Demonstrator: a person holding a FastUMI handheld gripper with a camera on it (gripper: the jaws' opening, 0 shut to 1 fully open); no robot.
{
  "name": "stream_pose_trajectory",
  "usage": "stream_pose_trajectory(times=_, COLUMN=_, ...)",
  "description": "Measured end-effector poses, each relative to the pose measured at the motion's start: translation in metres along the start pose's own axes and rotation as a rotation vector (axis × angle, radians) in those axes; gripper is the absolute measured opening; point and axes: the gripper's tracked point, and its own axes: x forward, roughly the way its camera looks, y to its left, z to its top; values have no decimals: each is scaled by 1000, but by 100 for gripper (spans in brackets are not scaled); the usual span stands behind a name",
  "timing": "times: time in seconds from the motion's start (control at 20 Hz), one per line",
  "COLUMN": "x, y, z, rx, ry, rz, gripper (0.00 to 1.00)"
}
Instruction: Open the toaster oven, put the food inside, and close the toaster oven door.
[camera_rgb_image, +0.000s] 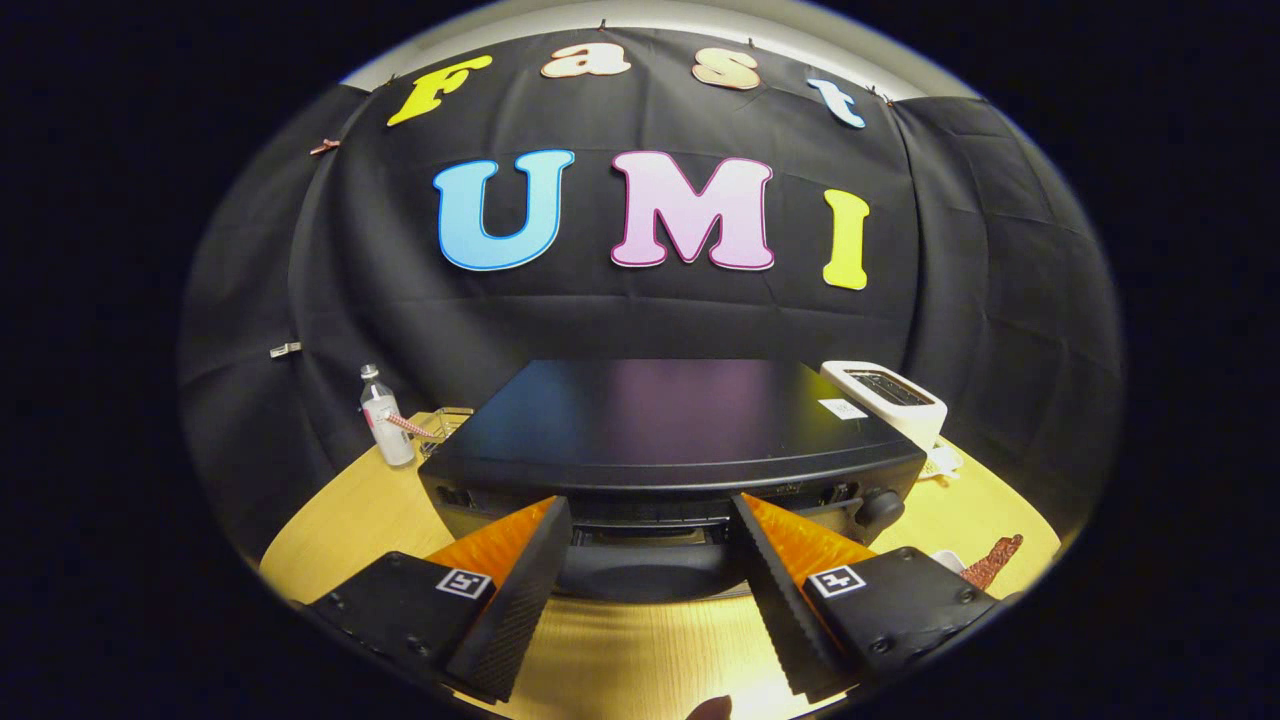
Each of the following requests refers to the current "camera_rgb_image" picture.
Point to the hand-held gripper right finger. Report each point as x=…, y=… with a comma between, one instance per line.
x=780, y=590

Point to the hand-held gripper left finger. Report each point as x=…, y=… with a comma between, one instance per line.
x=520, y=590

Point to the black toaster oven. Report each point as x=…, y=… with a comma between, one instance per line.
x=660, y=420

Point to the reddish brown meat strip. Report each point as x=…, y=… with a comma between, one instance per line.
x=992, y=565

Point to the white pop-up toaster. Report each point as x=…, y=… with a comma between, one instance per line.
x=915, y=415

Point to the white ribbed tray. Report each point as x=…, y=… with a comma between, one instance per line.
x=948, y=560

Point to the red striped straw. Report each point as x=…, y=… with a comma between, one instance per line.
x=410, y=426

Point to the white divided dish with beans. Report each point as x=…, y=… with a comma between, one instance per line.
x=942, y=462

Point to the clear plastic bottle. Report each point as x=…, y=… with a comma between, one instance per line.
x=388, y=430

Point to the silver metal clip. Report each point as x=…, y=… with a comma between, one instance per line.
x=284, y=349

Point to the pink clothes clip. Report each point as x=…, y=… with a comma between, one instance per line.
x=324, y=146

